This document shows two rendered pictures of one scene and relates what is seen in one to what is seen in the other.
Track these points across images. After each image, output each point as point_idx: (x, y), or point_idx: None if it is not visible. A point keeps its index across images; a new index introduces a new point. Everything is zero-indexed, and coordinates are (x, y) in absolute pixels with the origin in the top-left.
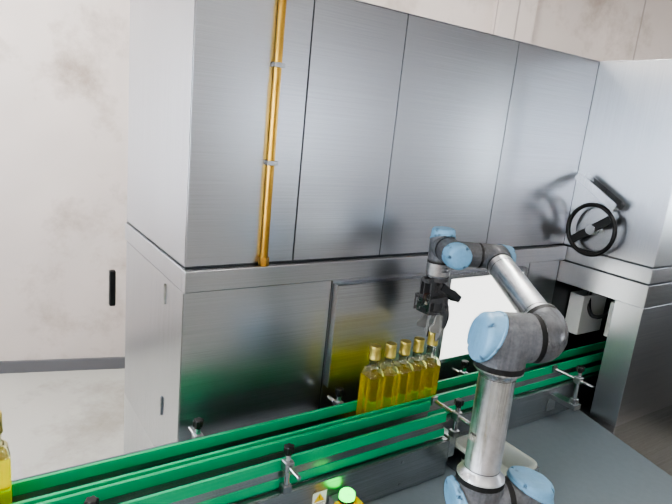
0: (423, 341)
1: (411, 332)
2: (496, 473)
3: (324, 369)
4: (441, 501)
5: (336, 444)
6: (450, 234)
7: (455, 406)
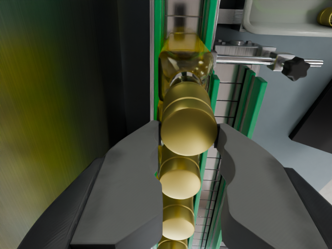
0: (200, 181)
1: (31, 67)
2: None
3: None
4: (268, 91)
5: (222, 238)
6: None
7: None
